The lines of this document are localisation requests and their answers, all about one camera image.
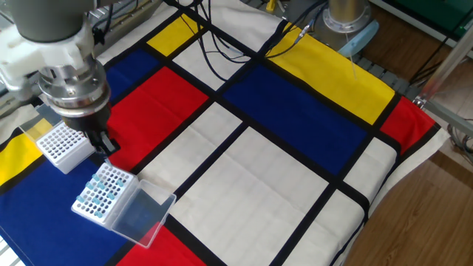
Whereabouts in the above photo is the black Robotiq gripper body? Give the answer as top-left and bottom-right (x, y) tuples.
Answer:
(61, 106), (112, 135)

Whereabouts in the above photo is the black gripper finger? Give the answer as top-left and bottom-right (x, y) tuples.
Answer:
(86, 132), (109, 156)
(99, 130), (121, 155)

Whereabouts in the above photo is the white pipette tip holder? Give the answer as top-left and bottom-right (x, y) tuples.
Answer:
(71, 162), (140, 227)
(35, 123), (96, 174)

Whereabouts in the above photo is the Mondrian pattern tablecloth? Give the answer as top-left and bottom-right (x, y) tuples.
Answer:
(0, 0), (450, 266)

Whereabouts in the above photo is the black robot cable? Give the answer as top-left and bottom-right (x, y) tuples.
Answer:
(180, 0), (259, 84)
(260, 0), (330, 60)

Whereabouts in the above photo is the aluminium frame beam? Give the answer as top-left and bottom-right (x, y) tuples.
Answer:
(415, 96), (473, 136)

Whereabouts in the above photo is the aluminium frame post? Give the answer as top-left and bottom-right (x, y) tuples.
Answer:
(412, 25), (473, 108)

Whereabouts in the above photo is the grey cable bundle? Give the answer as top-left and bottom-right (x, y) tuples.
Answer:
(446, 117), (473, 163)

